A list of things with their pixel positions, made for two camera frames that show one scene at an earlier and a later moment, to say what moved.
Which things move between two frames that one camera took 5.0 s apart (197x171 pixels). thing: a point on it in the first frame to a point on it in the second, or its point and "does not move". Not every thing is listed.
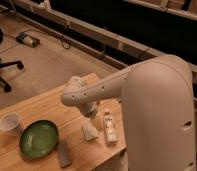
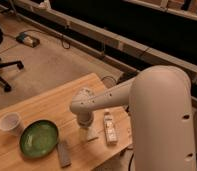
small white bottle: (110, 131) does not move
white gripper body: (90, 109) to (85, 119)
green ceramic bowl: (39, 138) does not move
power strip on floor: (24, 38) does not move
